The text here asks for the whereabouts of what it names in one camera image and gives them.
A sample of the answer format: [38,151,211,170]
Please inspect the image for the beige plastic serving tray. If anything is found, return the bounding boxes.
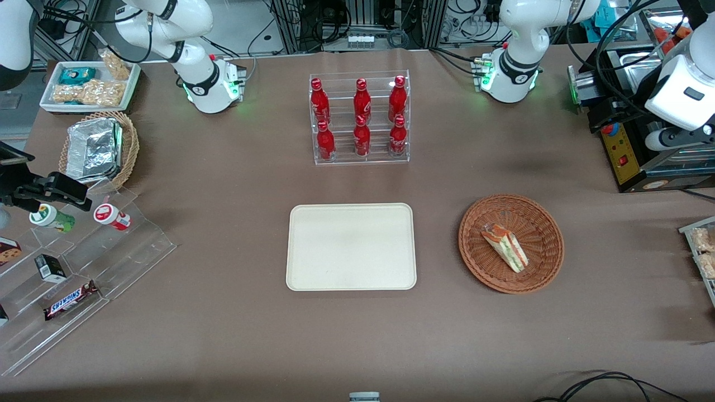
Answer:
[285,203,417,291]

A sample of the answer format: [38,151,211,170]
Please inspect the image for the black food warmer appliance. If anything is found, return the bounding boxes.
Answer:
[567,8,715,194]

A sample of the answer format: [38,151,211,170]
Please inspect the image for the triangle sandwich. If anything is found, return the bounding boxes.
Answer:
[482,223,529,274]

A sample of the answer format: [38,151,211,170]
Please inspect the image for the snickers chocolate bar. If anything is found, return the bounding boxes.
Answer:
[44,280,99,321]

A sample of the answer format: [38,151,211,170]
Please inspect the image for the round brown wicker basket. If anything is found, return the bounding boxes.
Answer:
[458,193,565,295]

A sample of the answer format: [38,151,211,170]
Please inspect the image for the red cola bottle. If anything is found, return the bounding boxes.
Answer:
[316,120,336,161]
[354,114,371,157]
[389,114,408,157]
[353,78,372,121]
[388,75,407,122]
[310,78,331,125]

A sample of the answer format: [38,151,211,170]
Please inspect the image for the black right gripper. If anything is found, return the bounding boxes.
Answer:
[0,167,93,212]

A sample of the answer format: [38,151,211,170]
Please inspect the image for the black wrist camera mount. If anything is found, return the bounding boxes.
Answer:
[0,142,35,166]

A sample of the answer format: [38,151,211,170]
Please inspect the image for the teal snack packet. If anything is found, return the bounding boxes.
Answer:
[59,67,97,85]

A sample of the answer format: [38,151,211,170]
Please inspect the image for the small clear peanut bag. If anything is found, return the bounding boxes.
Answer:
[101,49,132,80]

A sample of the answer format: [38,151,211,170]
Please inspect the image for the clear acrylic stepped shelf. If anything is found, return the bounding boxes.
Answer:
[0,184,178,377]

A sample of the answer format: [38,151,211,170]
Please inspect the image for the small black box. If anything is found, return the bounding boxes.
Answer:
[35,254,66,283]

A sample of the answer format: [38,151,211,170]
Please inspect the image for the green capped small bottle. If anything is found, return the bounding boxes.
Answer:
[29,204,75,233]

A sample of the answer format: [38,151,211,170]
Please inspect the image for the brown cookie box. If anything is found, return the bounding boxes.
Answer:
[0,237,23,266]

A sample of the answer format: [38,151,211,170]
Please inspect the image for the light wicker basket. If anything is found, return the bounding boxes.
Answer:
[59,111,140,192]

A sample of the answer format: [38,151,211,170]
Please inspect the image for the silver foil containers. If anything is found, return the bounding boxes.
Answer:
[65,118,123,184]

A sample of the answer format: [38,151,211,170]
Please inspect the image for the white rectangular snack tray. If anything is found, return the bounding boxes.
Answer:
[39,60,141,114]

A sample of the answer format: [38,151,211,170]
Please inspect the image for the clear acrylic bottle rack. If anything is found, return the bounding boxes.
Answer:
[309,70,410,165]

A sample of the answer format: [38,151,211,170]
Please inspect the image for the red capped small bottle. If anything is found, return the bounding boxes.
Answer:
[93,203,132,231]

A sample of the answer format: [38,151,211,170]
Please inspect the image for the metal wire snack tray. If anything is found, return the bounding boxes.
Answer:
[679,217,715,308]

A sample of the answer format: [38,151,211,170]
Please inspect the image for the large clear peanut bag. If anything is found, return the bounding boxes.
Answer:
[53,79,125,107]

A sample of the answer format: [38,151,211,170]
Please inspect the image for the black floor cable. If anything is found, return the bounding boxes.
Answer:
[533,371,690,402]

